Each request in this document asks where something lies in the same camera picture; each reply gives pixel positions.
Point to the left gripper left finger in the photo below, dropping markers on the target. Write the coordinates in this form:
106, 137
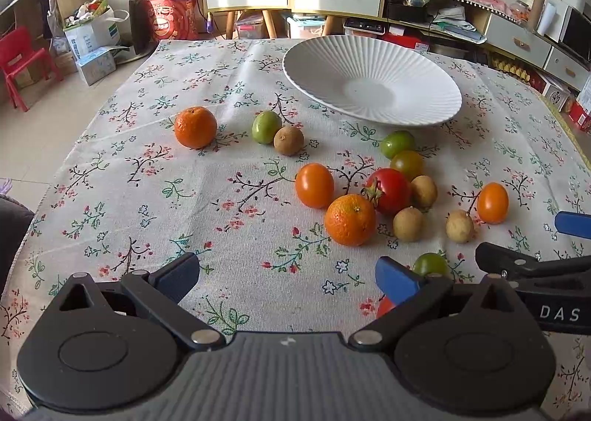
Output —
156, 296

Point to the red printed barrel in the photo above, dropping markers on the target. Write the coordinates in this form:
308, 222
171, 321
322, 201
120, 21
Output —
172, 20

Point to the large red tomato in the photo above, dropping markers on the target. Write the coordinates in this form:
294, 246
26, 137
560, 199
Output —
388, 190

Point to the black speaker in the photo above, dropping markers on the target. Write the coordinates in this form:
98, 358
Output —
140, 26

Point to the white cardboard box of items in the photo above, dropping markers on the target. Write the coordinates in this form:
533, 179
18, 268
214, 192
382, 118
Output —
94, 25

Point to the green lime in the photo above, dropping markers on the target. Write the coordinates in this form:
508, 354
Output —
396, 142

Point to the mandarin orange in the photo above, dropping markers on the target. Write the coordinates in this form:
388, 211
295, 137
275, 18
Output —
351, 220
195, 127

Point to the olive green tomato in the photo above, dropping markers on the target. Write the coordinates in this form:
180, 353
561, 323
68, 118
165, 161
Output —
410, 163

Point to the brown kiwi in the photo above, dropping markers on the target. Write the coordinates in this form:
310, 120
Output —
288, 141

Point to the microwave oven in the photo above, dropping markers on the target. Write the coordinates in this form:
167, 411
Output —
567, 27

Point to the green tomato front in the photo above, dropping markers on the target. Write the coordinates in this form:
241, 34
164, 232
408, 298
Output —
430, 263

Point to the pale yellow longan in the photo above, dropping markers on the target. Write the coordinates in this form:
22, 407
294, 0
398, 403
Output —
459, 227

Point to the white ribbed plate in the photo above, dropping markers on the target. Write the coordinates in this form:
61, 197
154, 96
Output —
373, 80

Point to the red plastic chair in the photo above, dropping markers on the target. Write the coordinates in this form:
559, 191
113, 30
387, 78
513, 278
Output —
17, 54

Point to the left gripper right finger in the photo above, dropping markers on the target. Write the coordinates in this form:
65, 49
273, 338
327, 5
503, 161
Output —
416, 298

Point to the brown longan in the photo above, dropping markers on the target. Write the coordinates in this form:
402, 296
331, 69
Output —
424, 192
408, 225

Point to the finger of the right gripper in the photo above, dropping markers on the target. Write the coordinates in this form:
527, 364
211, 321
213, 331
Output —
494, 259
573, 224

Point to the orange tomato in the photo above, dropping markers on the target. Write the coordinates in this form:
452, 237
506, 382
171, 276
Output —
315, 186
493, 203

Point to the floral tablecloth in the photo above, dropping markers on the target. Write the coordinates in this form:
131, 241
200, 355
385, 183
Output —
130, 196

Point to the small red tomato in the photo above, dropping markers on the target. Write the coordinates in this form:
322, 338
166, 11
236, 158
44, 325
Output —
385, 306

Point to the pale green oval fruit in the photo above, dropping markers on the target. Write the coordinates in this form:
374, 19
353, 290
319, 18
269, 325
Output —
265, 126

